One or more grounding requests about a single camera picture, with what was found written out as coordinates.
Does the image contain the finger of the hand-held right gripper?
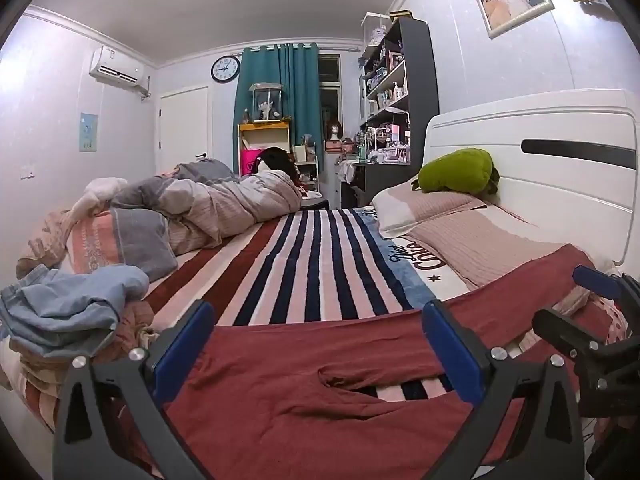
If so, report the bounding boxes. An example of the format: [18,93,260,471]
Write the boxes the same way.
[531,308,622,377]
[572,264,640,311]

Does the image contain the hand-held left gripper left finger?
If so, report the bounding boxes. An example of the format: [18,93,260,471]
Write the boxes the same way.
[52,299,217,480]

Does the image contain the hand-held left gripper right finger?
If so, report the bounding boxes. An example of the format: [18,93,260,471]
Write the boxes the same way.
[421,299,586,480]

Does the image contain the red pants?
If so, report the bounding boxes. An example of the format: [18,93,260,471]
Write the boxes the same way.
[127,242,598,480]

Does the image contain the polka dot bed sheet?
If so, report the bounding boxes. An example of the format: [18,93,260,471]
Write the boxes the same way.
[596,296,629,347]

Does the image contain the light blue jeans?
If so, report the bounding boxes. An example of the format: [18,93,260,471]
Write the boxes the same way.
[0,264,151,357]

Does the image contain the orange and grey patterned blanket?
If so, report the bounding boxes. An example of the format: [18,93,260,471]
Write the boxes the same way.
[66,206,179,282]

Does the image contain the pink and white pillow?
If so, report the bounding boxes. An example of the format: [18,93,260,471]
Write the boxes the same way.
[372,179,488,239]

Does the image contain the striped bed blanket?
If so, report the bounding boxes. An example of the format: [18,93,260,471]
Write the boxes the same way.
[127,205,481,406]

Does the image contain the pink and grey quilt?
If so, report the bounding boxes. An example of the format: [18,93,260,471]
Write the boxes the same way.
[15,158,304,281]

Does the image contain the white bed headboard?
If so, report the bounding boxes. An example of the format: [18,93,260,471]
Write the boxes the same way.
[424,89,640,281]

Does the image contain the green plush toy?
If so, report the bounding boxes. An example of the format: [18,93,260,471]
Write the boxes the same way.
[411,148,501,195]

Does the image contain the white fluffy cloth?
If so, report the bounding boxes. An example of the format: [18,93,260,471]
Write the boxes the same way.
[81,176,129,212]

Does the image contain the dark cluttered desk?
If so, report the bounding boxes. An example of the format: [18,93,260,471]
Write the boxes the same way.
[339,157,426,209]

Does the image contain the pink bag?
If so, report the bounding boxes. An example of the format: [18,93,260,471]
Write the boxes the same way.
[239,147,264,177]

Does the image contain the black and white plush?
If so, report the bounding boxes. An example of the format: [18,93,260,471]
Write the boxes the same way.
[256,147,297,182]

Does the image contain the white door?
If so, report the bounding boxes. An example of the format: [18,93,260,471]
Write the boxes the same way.
[158,86,211,174]

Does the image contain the yellow and white cabinet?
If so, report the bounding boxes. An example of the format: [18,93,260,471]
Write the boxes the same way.
[236,119,292,179]

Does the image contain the glass display case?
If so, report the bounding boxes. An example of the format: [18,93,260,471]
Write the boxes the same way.
[248,82,285,124]

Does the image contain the window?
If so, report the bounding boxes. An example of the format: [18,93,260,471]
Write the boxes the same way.
[317,53,342,152]

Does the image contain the dark grey bookshelf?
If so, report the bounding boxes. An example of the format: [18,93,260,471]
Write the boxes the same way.
[358,10,440,167]

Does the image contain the teal curtain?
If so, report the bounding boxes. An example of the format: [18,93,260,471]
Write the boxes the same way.
[232,41,321,162]

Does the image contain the white air conditioner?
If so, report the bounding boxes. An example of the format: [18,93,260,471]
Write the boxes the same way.
[89,45,151,97]

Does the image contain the clear box on bookshelf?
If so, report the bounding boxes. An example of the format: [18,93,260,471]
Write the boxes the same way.
[360,11,392,49]

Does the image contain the small blue wall poster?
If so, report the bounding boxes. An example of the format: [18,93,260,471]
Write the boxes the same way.
[79,112,99,153]

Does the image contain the round wall clock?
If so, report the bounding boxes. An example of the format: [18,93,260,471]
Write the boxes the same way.
[210,54,242,84]

